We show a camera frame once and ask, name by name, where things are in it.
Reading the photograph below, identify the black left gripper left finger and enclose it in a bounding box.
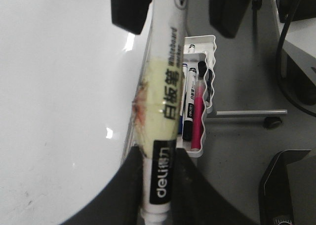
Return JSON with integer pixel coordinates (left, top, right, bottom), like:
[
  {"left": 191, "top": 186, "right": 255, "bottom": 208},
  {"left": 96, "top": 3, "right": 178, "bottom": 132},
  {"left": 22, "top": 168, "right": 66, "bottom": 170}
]
[{"left": 62, "top": 146, "right": 143, "bottom": 225}]

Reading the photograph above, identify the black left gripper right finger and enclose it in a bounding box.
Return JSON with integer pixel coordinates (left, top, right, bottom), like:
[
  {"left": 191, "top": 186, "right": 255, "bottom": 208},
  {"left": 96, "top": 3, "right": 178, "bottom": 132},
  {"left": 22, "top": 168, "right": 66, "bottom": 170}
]
[{"left": 171, "top": 148, "right": 256, "bottom": 225}]

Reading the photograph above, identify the black white whiteboard marker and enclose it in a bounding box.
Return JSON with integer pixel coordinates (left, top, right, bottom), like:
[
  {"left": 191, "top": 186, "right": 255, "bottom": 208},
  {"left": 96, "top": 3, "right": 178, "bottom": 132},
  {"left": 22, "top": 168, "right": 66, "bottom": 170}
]
[{"left": 136, "top": 0, "right": 188, "bottom": 225}]

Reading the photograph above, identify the black device bottom right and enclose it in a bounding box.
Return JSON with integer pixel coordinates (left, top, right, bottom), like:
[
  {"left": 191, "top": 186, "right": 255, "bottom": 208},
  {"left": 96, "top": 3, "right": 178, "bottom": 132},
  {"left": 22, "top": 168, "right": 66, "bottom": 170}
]
[{"left": 259, "top": 150, "right": 316, "bottom": 225}]

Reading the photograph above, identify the black capped marker in tray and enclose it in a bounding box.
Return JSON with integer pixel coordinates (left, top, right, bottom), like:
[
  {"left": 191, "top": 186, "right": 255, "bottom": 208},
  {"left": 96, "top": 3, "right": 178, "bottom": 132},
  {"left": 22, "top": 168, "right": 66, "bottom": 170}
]
[{"left": 182, "top": 67, "right": 197, "bottom": 141}]

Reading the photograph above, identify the red magnet taped to marker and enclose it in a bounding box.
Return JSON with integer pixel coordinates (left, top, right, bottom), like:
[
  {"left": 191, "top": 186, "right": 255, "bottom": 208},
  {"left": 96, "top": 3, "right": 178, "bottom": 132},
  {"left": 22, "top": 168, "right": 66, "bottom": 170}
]
[{"left": 132, "top": 81, "right": 148, "bottom": 138}]

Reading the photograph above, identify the grey stand leg with caster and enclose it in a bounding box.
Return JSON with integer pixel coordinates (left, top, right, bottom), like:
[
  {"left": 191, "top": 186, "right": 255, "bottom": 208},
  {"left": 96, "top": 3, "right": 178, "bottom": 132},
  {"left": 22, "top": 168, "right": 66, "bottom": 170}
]
[{"left": 207, "top": 109, "right": 288, "bottom": 129}]

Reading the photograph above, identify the pink marker in tray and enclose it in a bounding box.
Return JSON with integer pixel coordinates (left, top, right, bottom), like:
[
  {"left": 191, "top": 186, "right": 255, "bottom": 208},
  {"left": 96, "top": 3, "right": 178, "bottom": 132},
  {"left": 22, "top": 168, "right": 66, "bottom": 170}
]
[{"left": 191, "top": 77, "right": 205, "bottom": 151}]

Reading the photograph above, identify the blue marker in tray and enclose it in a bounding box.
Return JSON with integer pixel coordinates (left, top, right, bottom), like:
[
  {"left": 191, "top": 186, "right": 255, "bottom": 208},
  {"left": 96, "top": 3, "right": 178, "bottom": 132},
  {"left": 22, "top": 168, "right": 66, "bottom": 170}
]
[{"left": 178, "top": 62, "right": 188, "bottom": 135}]

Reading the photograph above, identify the white wavy marker tray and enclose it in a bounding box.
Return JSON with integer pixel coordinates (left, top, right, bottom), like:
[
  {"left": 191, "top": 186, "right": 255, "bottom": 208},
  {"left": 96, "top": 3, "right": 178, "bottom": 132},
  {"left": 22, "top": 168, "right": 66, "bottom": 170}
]
[{"left": 177, "top": 35, "right": 217, "bottom": 159}]

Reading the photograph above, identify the small marker at tray back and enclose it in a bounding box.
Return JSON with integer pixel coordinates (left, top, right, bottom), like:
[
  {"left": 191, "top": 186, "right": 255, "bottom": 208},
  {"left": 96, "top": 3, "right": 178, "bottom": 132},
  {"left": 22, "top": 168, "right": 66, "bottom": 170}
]
[{"left": 188, "top": 44, "right": 196, "bottom": 54}]

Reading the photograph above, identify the white whiteboard with grey frame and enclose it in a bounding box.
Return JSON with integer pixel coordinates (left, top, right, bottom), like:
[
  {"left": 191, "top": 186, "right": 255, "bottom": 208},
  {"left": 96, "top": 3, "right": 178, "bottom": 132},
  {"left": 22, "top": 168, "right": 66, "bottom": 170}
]
[{"left": 0, "top": 0, "right": 151, "bottom": 225}]

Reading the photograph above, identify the black cable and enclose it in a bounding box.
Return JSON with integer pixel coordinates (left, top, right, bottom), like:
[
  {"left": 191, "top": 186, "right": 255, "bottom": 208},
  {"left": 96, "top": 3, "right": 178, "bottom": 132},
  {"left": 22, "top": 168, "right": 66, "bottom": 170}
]
[{"left": 275, "top": 0, "right": 316, "bottom": 117}]

